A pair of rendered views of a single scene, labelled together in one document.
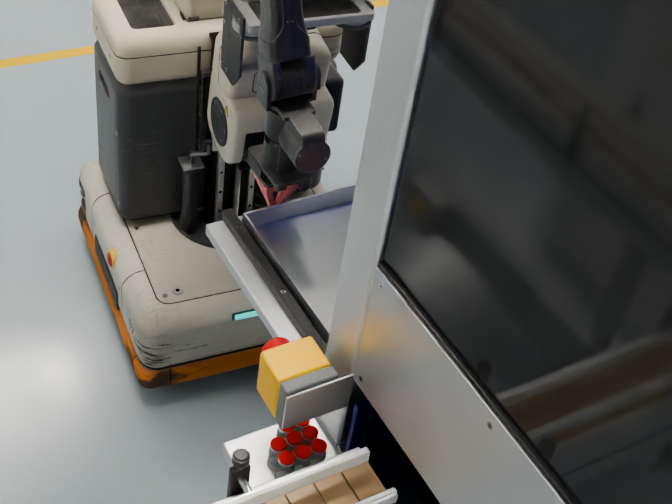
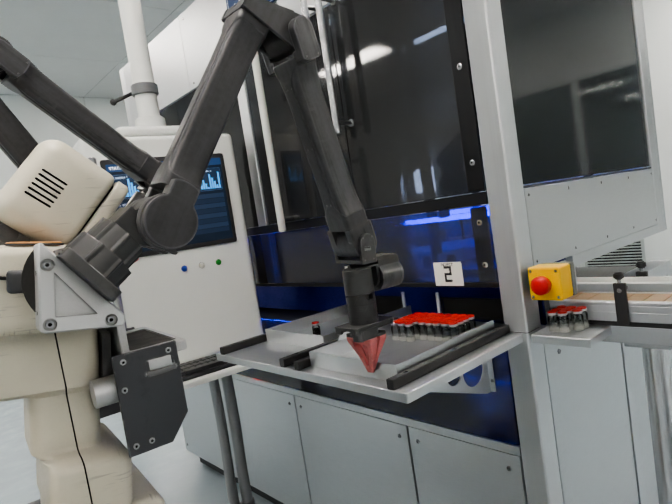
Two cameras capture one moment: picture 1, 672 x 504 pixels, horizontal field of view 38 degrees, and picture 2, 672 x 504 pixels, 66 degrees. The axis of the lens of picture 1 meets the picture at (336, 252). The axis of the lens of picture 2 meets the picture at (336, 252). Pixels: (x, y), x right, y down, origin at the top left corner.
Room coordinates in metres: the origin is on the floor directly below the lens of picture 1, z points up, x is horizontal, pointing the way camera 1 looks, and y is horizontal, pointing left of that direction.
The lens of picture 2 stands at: (1.35, 1.09, 1.21)
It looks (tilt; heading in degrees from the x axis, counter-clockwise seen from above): 4 degrees down; 265
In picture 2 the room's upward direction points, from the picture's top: 9 degrees counter-clockwise
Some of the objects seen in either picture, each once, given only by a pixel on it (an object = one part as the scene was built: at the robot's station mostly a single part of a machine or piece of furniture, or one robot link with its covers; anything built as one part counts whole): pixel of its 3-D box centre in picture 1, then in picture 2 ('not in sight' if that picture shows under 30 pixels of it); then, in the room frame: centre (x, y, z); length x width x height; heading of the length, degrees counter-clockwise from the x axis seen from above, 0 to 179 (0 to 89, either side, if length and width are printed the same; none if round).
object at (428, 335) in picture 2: not in sight; (426, 330); (1.05, -0.10, 0.90); 0.18 x 0.02 x 0.05; 126
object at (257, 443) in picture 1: (290, 470); (573, 332); (0.75, 0.01, 0.87); 0.14 x 0.13 x 0.02; 36
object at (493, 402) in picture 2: not in sight; (274, 352); (1.46, -0.86, 0.73); 1.98 x 0.01 x 0.25; 126
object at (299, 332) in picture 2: not in sight; (339, 323); (1.23, -0.39, 0.90); 0.34 x 0.26 x 0.04; 36
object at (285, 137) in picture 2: not in sight; (294, 128); (1.26, -0.61, 1.50); 0.47 x 0.01 x 0.59; 126
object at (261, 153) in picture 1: (281, 152); (362, 312); (1.22, 0.11, 1.01); 0.10 x 0.07 x 0.07; 36
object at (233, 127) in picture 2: not in sight; (215, 158); (1.58, -1.05, 1.50); 0.49 x 0.01 x 0.59; 126
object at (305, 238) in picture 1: (366, 268); (403, 343); (1.12, -0.05, 0.90); 0.34 x 0.26 x 0.04; 36
